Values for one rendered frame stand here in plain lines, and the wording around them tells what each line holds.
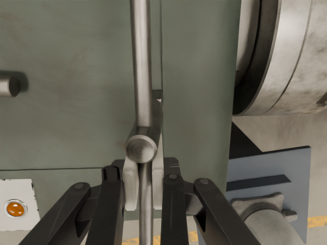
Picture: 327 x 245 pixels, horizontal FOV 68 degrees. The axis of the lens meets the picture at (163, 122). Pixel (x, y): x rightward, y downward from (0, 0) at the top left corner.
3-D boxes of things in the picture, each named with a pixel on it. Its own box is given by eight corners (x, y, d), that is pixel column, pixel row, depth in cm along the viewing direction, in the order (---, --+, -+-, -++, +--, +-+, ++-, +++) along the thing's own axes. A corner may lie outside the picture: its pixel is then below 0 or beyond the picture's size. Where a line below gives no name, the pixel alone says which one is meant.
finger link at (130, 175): (136, 211, 16) (124, 212, 16) (141, 162, 23) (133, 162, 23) (134, 171, 15) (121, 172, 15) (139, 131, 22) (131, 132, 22)
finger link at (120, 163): (121, 220, 14) (70, 222, 14) (129, 175, 19) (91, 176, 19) (119, 199, 14) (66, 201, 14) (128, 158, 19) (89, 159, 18)
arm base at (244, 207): (292, 231, 91) (300, 242, 85) (233, 239, 91) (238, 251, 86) (293, 189, 85) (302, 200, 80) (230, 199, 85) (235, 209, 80)
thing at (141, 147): (146, 86, 26) (122, 135, 15) (167, 87, 26) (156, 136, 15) (147, 106, 27) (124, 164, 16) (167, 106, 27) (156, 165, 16)
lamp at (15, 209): (11, 213, 31) (8, 217, 30) (8, 199, 30) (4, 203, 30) (28, 212, 31) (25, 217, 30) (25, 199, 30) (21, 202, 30)
